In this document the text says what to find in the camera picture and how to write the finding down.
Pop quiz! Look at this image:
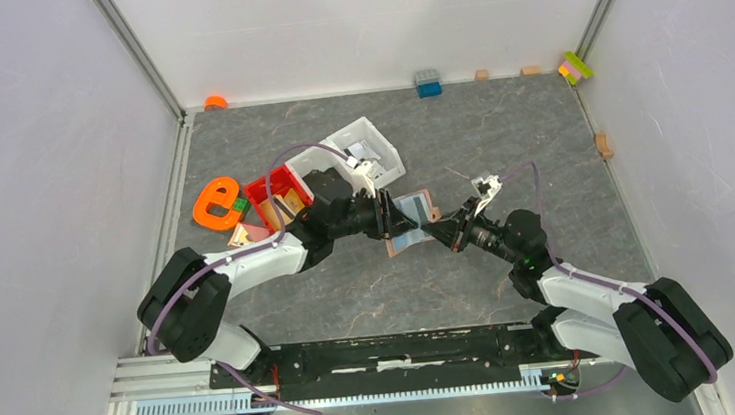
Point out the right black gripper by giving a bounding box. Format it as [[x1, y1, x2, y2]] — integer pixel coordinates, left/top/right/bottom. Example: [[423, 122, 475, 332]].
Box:
[[417, 193, 522, 275]]

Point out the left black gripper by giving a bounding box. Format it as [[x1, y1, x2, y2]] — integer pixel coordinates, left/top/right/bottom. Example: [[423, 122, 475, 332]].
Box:
[[326, 183, 418, 245]]

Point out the tan leather card holder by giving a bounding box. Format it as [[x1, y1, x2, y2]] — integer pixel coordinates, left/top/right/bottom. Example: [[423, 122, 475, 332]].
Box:
[[380, 187, 446, 259]]

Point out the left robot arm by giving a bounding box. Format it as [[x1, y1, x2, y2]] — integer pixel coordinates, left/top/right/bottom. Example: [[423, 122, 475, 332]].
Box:
[[137, 189, 419, 386]]

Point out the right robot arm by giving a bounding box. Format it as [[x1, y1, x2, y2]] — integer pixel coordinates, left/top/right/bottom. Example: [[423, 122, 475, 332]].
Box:
[[423, 199, 735, 402]]

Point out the pink square card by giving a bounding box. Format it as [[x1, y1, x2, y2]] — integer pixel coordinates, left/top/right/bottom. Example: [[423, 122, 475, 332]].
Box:
[[227, 222, 271, 249]]

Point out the black wallet in bin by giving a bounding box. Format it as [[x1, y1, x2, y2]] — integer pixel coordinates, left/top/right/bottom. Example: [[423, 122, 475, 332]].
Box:
[[303, 167, 353, 204]]

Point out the white far plastic bin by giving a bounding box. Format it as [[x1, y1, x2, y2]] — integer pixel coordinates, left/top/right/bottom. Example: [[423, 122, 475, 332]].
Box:
[[325, 116, 407, 188]]

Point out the white plastic bin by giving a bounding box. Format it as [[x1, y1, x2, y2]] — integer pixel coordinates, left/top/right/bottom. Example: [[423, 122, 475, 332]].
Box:
[[284, 143, 350, 184], [325, 116, 407, 188]]

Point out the white middle plastic bin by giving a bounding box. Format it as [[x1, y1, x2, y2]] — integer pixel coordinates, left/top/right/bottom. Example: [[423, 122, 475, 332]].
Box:
[[284, 143, 350, 184]]

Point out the tan item in red bin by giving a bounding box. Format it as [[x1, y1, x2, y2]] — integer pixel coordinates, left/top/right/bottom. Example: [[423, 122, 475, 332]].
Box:
[[260, 189, 306, 231]]

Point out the red plastic bin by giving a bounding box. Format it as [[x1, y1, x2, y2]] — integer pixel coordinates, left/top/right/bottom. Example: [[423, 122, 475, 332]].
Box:
[[244, 164, 313, 234]]

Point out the blue grey toy block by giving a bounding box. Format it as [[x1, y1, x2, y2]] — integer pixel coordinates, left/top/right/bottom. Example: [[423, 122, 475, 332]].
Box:
[[413, 68, 443, 98]]

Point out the small tan wooden block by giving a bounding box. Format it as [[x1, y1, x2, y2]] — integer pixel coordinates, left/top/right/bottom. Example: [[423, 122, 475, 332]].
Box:
[[474, 69, 490, 82]]

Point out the small green block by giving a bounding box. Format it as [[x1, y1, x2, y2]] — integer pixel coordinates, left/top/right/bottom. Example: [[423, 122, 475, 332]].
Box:
[[231, 197, 250, 214]]

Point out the curved wooden piece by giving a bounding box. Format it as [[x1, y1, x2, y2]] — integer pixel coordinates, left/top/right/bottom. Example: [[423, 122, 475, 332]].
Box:
[[593, 132, 614, 162]]

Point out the flat tan wooden block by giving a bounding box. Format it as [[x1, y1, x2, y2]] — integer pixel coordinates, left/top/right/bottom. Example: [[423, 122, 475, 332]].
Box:
[[520, 65, 541, 76]]

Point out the orange tape dispenser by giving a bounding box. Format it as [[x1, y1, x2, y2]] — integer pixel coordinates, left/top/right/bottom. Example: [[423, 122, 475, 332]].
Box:
[[192, 176, 250, 232]]

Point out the green pink toy block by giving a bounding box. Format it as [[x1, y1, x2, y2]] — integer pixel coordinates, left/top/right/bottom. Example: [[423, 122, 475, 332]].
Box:
[[557, 51, 594, 86]]

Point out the orange round cap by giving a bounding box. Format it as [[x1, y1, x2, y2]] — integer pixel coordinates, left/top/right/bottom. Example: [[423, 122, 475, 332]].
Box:
[[203, 95, 228, 111]]

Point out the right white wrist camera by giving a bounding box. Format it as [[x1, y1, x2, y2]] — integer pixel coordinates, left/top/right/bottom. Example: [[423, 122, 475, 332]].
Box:
[[471, 174, 503, 216]]

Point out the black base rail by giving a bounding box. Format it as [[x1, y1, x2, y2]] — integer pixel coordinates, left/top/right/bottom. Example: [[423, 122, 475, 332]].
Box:
[[242, 322, 575, 402]]

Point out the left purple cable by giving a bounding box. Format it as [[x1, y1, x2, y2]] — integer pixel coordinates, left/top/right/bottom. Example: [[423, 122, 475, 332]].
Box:
[[128, 139, 377, 415]]

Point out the light blue cable comb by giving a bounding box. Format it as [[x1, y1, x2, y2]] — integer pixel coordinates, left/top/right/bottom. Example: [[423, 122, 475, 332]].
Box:
[[135, 369, 561, 415]]

